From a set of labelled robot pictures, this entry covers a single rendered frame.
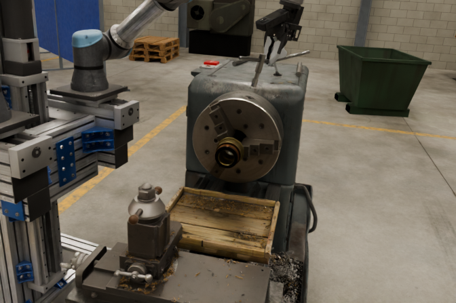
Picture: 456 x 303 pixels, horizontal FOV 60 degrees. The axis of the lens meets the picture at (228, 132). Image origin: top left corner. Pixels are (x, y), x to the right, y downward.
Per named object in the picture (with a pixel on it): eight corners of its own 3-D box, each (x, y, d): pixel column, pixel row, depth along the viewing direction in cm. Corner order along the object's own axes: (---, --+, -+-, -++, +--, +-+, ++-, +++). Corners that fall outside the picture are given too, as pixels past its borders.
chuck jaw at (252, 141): (245, 133, 141) (279, 135, 138) (245, 146, 142) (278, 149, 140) (239, 144, 130) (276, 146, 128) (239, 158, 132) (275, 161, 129)
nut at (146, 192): (142, 192, 87) (141, 177, 86) (159, 194, 86) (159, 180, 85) (134, 200, 83) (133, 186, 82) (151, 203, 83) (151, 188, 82)
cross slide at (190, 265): (104, 251, 103) (104, 236, 101) (270, 283, 95) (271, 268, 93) (66, 296, 87) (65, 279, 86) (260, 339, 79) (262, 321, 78)
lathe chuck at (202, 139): (191, 157, 155) (210, 81, 144) (268, 184, 151) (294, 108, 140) (183, 166, 147) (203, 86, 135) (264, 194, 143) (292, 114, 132)
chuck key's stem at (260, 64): (253, 87, 135) (262, 54, 131) (249, 85, 136) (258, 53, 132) (258, 87, 136) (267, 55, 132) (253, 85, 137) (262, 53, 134)
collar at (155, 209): (137, 198, 90) (137, 186, 89) (170, 204, 89) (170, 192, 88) (121, 216, 83) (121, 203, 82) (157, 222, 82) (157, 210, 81)
